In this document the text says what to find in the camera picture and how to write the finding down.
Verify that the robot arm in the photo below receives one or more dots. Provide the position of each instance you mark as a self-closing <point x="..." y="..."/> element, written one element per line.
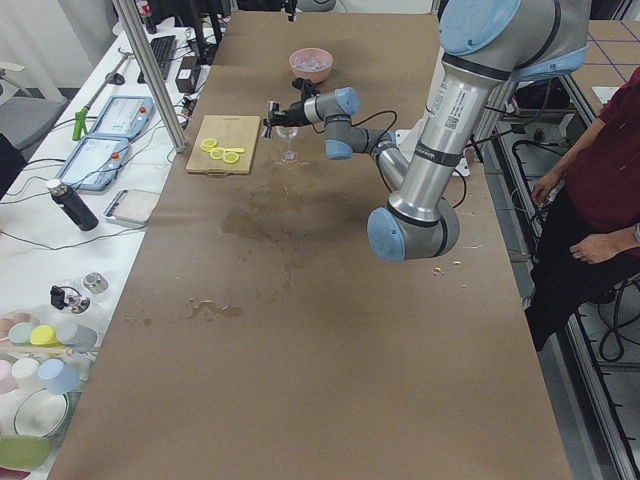
<point x="313" y="6"/>
<point x="485" y="44"/>

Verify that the clear wine glass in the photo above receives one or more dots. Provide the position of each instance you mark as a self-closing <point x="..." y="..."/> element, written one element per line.
<point x="287" y="134"/>

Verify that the pink bowl of ice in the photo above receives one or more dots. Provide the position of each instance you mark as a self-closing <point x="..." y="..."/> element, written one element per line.
<point x="314" y="64"/>

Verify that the person's hand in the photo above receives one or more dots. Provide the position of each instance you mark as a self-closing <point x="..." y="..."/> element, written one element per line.
<point x="598" y="248"/>

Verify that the bamboo cutting board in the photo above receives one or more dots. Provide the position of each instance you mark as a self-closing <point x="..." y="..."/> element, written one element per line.
<point x="229" y="131"/>

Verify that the lemon slice near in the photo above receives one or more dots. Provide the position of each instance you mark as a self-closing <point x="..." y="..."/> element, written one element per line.
<point x="230" y="157"/>

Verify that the lemon slice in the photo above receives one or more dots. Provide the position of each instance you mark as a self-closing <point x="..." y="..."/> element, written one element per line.
<point x="230" y="157"/>
<point x="217" y="153"/>
<point x="208" y="144"/>

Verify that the lemon slice middle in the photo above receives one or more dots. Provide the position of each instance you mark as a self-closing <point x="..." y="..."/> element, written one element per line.
<point x="217" y="153"/>

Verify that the lemon slice far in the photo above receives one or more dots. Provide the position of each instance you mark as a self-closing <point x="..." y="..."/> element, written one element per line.
<point x="208" y="144"/>

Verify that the black power adapter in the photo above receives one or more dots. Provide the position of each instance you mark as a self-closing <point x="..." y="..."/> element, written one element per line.
<point x="188" y="74"/>

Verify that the black keyboard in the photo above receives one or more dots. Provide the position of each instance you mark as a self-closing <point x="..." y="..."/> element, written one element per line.
<point x="163" y="49"/>

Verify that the upper teach pendant tablet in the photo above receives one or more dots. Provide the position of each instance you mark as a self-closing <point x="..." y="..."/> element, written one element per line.
<point x="123" y="117"/>

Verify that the teach pendant tablet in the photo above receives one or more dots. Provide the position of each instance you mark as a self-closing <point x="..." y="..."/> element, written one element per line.
<point x="94" y="163"/>
<point x="123" y="117"/>

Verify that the grey tray with cloth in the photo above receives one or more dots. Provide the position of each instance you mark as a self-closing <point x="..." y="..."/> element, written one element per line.
<point x="131" y="207"/>

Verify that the lower teach pendant tablet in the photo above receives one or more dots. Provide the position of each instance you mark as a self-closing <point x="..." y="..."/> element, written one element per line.
<point x="94" y="163"/>

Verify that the black water bottle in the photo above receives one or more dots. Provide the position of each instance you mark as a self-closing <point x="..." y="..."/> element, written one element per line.
<point x="72" y="204"/>

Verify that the small steel cup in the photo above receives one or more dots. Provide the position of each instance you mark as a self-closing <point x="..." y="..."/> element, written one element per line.
<point x="95" y="282"/>

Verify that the grey plastic cup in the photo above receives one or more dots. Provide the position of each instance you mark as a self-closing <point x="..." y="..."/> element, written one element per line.
<point x="76" y="336"/>

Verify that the yellow plastic cup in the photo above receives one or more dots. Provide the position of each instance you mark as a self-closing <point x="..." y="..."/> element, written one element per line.
<point x="44" y="336"/>

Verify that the mint green cup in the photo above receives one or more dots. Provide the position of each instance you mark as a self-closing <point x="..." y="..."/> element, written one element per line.
<point x="19" y="334"/>

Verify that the seated person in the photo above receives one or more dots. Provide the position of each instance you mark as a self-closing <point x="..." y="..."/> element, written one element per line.
<point x="593" y="189"/>

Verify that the light blue plastic cup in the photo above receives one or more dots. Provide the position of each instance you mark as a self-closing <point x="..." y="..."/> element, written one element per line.
<point x="58" y="377"/>

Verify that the white plastic cup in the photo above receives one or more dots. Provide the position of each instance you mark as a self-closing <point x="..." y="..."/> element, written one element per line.
<point x="25" y="373"/>

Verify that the white plate green rim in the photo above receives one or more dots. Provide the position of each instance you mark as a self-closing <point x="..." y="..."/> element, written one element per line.
<point x="42" y="414"/>

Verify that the green plastic bowl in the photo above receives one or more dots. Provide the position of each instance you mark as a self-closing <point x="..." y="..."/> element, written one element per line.
<point x="24" y="452"/>

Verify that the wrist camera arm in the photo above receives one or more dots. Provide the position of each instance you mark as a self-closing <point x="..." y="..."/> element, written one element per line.
<point x="306" y="87"/>

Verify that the aluminium frame post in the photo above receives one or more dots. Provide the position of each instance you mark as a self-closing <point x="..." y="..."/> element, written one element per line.
<point x="136" y="34"/>

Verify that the green handled reach tool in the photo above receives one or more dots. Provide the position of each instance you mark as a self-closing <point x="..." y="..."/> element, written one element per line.
<point x="112" y="78"/>

